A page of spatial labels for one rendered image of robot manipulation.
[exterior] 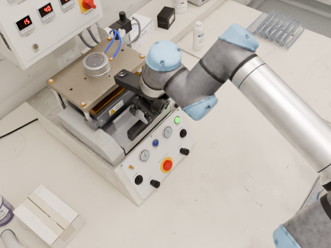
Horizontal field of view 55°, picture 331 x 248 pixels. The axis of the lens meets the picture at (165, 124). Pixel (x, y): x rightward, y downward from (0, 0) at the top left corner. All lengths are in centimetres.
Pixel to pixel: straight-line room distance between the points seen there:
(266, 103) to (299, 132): 8
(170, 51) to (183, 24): 98
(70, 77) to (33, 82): 54
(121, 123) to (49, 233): 40
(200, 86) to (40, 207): 68
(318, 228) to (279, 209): 53
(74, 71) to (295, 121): 68
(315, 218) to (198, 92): 33
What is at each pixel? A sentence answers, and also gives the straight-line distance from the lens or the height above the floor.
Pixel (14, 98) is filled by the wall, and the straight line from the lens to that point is 153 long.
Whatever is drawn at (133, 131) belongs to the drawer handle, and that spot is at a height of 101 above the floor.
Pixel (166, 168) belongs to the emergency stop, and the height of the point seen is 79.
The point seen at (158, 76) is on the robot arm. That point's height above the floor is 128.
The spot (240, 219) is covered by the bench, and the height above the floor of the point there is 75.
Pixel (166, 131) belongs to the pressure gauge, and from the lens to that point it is 108.
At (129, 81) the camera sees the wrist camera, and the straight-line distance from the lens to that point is 88.
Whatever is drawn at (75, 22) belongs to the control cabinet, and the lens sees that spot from 108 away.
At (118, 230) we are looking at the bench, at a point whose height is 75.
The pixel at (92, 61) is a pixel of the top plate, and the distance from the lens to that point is 100.
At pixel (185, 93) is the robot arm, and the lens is 70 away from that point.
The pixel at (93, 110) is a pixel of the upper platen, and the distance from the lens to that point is 98.
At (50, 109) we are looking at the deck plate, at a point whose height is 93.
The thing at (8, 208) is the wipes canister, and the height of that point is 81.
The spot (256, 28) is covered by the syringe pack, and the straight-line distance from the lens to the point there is 168.
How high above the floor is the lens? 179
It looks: 53 degrees down
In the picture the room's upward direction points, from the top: 5 degrees counter-clockwise
